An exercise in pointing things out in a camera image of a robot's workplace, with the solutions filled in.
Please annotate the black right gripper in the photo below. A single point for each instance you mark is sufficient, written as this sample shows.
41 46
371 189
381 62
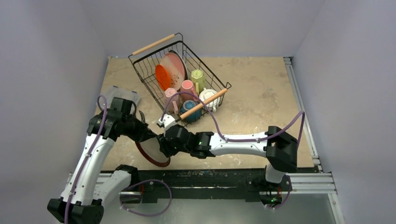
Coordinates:
166 142

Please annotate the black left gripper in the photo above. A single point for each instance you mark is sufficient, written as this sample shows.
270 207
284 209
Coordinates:
144 132

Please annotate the dark red clear plate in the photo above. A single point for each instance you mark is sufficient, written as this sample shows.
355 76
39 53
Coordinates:
151 151

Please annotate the light pink mug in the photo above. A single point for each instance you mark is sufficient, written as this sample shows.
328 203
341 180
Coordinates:
171 104

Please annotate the dusty pink mug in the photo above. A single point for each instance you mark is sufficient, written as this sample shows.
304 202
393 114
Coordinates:
188 86

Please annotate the yellow-green mug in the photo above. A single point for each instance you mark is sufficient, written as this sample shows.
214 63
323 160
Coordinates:
198 79

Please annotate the green rimmed white plate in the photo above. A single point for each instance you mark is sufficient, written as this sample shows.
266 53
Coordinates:
182 68

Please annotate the orange plate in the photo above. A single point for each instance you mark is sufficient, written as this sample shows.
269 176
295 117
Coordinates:
162 77

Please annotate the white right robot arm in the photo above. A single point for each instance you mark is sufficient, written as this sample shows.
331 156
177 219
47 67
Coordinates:
276 145

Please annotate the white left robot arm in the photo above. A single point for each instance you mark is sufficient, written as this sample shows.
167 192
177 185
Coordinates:
82 202

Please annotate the black pliers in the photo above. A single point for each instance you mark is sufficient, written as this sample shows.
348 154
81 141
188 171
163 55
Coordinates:
143 120

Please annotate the clear plastic screw box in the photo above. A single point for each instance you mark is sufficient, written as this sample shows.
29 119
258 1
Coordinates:
114 91

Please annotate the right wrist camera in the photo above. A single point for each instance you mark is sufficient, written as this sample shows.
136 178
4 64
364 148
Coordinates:
166 122

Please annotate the black wire dish rack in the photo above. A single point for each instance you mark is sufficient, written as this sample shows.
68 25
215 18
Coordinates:
145 59

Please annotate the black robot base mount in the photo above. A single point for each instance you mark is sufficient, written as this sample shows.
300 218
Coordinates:
247 184

